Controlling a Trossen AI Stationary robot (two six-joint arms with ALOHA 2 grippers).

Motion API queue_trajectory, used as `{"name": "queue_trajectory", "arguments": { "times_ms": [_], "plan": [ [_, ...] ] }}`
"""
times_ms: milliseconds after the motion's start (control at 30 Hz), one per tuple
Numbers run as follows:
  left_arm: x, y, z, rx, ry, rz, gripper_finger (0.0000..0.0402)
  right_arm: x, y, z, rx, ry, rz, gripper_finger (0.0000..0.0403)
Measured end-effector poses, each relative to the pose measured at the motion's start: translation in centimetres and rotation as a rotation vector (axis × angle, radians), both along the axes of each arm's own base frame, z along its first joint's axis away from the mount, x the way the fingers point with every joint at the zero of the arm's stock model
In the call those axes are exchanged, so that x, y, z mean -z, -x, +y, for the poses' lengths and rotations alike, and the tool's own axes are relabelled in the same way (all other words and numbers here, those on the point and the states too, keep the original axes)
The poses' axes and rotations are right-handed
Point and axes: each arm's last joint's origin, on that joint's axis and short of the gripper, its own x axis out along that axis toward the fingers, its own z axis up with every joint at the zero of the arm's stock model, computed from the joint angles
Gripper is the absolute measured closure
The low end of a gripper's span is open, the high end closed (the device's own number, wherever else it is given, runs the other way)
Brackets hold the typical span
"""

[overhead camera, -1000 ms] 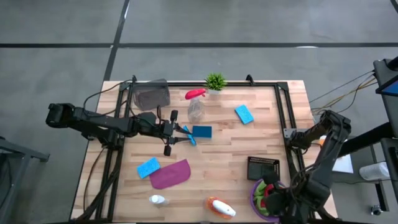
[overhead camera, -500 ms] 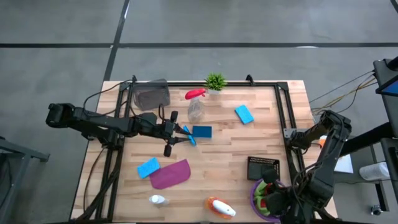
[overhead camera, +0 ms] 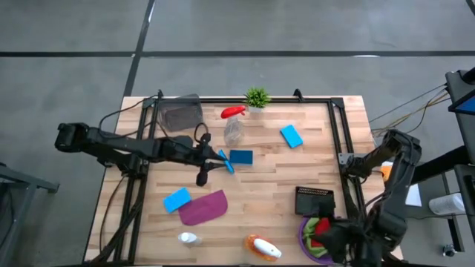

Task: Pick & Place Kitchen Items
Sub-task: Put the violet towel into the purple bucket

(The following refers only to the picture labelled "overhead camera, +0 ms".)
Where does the green microfibre cloth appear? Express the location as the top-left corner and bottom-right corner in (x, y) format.
(302, 217), (327, 259)

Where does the orange cleaner spray bottle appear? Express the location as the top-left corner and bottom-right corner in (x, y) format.
(243, 234), (283, 263)

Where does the yellow floor cable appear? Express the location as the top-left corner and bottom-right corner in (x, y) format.
(370, 92), (451, 137)

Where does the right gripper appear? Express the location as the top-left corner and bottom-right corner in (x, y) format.
(315, 217), (368, 265)

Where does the red cloth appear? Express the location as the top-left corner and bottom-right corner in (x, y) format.
(310, 217), (332, 248)

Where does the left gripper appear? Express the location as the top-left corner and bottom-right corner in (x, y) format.
(183, 133), (229, 188)

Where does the magenta cloth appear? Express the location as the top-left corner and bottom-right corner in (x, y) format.
(177, 189), (229, 226)

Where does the white paper towel roll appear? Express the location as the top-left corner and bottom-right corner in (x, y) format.
(428, 192), (467, 217)

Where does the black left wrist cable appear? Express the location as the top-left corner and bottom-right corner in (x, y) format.
(193, 122), (210, 145)

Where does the black metal beam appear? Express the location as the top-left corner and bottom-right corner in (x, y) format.
(410, 145), (475, 186)

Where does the black equipment cart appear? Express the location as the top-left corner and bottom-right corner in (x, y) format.
(444, 67), (475, 166)

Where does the purple plastic bowl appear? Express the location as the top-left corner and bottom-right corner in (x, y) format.
(298, 217), (335, 266)

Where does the white plastic restorer bottle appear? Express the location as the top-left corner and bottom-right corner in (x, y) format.
(177, 231), (203, 246)

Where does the grey metal stand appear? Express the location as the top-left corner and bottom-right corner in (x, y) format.
(0, 162), (60, 257)

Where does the small potted green plant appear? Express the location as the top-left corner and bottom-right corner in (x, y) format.
(243, 87), (272, 113)

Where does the grey floor cable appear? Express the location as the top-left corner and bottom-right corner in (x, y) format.
(369, 84), (448, 123)

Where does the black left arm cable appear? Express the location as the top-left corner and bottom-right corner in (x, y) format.
(98, 95), (160, 131)

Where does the translucent grey plastic bin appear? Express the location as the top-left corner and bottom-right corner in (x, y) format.
(158, 93), (204, 133)

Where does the black mesh basket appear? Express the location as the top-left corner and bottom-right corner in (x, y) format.
(295, 186), (337, 217)

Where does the clear spray bottle red trigger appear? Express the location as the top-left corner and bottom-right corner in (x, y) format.
(220, 105), (247, 148)

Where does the white paper sheet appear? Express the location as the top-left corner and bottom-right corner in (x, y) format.
(404, 183), (423, 208)

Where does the black aluminium table frame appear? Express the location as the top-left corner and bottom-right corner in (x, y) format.
(88, 88), (404, 267)

